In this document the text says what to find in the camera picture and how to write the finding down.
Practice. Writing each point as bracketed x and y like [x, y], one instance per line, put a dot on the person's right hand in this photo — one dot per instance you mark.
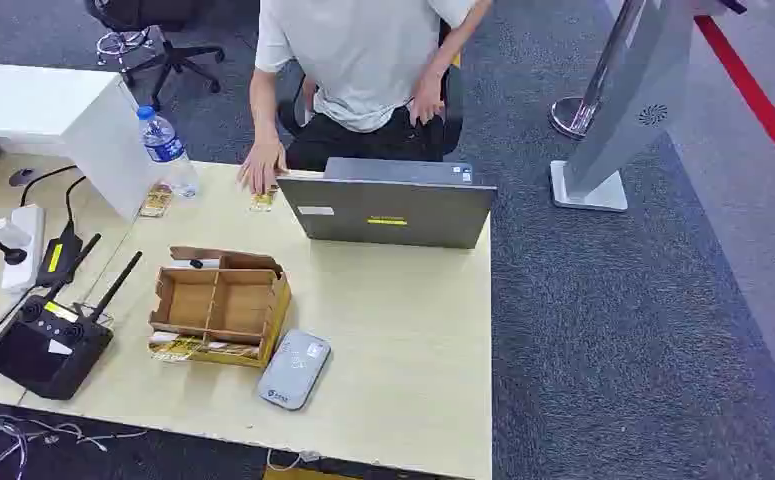
[262, 166]

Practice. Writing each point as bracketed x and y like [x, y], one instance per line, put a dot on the person's left hand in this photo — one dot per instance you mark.
[427, 99]

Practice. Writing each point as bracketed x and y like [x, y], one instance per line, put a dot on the person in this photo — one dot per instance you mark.
[360, 60]

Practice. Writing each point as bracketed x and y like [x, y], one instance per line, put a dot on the clear water bottle blue cap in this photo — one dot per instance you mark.
[165, 149]

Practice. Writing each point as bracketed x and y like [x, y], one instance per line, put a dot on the grey laptop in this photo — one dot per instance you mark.
[394, 212]

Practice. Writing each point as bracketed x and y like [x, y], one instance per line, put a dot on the wooden card box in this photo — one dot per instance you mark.
[228, 301]

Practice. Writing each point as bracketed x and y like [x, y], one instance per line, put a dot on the black office chair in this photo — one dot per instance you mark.
[162, 26]

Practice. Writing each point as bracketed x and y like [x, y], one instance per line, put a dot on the stack of gold cards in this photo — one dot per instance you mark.
[175, 346]

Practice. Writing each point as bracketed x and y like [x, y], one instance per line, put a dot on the grey standing kiosk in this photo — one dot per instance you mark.
[632, 99]

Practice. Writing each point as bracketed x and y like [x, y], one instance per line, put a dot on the grey power bank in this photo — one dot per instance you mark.
[294, 370]

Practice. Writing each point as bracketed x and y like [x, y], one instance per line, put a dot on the white desk partition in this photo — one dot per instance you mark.
[49, 112]

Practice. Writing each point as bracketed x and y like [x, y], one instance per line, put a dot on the black adapter with yellow label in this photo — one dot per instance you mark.
[59, 255]

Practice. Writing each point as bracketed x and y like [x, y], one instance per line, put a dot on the white power strip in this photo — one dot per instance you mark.
[24, 255]

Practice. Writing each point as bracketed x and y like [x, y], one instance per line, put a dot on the black plug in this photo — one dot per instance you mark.
[10, 254]

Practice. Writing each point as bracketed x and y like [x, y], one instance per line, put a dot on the black remote controller with antennas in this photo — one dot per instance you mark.
[46, 351]

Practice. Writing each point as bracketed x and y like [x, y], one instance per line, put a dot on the yellow object under desk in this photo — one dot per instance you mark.
[301, 474]

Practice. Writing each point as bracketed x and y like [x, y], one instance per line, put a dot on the red floor tape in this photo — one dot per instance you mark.
[758, 99]

